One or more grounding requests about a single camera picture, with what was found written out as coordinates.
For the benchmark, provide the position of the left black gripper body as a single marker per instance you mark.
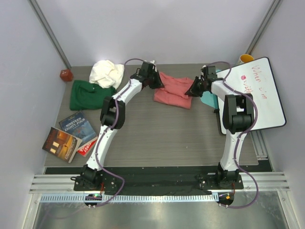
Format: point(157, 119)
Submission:
point(152, 82)

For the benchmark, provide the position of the green t shirt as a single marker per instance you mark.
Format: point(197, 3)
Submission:
point(88, 96)

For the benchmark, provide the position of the dark brown paperback book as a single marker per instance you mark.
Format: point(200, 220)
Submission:
point(61, 144)

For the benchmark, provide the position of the pink t shirt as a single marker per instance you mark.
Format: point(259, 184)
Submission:
point(173, 92)

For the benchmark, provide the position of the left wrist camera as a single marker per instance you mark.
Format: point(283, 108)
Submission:
point(147, 69)

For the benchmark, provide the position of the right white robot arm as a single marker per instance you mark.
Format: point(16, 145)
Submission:
point(238, 118)

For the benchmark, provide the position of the red paperback book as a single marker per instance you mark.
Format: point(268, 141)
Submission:
point(86, 148)

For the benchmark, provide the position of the red brown cube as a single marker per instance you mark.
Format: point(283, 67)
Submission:
point(66, 75)

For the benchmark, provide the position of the blue paperback book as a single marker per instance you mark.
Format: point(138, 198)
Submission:
point(79, 126)

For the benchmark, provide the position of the white dry-erase board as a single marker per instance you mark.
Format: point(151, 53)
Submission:
point(256, 77)

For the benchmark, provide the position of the yellow white paper cup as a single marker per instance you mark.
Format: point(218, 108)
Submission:
point(244, 58)

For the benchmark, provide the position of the perforated metal rail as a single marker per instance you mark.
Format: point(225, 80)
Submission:
point(97, 198)

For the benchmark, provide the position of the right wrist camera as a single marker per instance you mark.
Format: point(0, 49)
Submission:
point(209, 72)

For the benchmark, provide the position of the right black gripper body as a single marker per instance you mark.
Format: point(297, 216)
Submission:
point(199, 90)

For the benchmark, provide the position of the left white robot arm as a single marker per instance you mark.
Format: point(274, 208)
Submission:
point(112, 119)

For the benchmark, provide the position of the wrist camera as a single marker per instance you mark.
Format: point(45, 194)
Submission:
point(147, 69)
point(209, 72)

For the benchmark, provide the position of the white t shirt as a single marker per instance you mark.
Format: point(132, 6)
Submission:
point(107, 74)

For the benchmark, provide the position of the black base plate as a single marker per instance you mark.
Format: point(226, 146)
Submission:
point(162, 183)

